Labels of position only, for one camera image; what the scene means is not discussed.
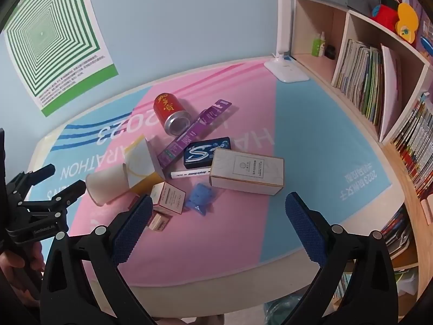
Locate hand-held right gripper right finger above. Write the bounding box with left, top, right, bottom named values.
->
left=285, top=191, right=401, bottom=325

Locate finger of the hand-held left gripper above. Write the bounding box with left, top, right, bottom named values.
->
left=5, top=163, right=56, bottom=204
left=18, top=179, right=87, bottom=223

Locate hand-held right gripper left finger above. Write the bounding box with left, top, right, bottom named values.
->
left=40, top=194, right=154, bottom=325

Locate white and yellow carton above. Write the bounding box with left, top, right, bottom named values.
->
left=122, top=135, right=166, bottom=195

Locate purple toothbrush package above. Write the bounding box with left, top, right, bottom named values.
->
left=156, top=99, right=233, bottom=170

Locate person's left hand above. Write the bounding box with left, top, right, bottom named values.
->
left=0, top=242, right=45, bottom=308

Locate tiny beige box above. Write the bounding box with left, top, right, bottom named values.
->
left=149, top=211, right=171, bottom=232

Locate white paper cup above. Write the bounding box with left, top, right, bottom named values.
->
left=85, top=164, right=136, bottom=207

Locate pink and white small box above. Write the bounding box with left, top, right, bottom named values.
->
left=150, top=182, right=186, bottom=215

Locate blue item in plastic bag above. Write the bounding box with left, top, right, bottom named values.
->
left=183, top=182, right=219, bottom=217

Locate white marker pen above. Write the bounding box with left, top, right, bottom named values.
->
left=169, top=168, right=212, bottom=180

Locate translucent green plastic bag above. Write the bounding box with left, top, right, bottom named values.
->
left=264, top=294, right=307, bottom=325

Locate beige cardboard box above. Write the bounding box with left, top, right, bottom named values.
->
left=209, top=148, right=285, bottom=196

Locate stack of books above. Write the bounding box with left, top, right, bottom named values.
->
left=380, top=206, right=413, bottom=254

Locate dark blue gum pack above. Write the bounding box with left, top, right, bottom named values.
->
left=183, top=136, right=231, bottom=170

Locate red drink can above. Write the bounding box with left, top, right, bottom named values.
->
left=154, top=93, right=192, bottom=135

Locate row of colourful books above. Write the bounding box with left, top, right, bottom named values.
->
left=391, top=91, right=433, bottom=200

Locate row of thin books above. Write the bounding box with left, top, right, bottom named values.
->
left=333, top=39, right=384, bottom=126

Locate white folder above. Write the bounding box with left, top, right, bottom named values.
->
left=378, top=43, right=403, bottom=143

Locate green and white bottle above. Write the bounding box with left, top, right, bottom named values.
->
left=311, top=31, right=327, bottom=57

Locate wooden bookshelf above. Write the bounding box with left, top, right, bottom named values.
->
left=291, top=0, right=433, bottom=319

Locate white desk lamp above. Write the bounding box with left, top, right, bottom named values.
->
left=264, top=0, right=310, bottom=83

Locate red plush toy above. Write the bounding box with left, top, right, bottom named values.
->
left=370, top=3, right=400, bottom=29

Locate yellow toy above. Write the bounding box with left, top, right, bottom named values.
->
left=396, top=3, right=420, bottom=44

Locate green striped wall poster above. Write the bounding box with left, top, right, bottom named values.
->
left=3, top=0, right=119, bottom=117

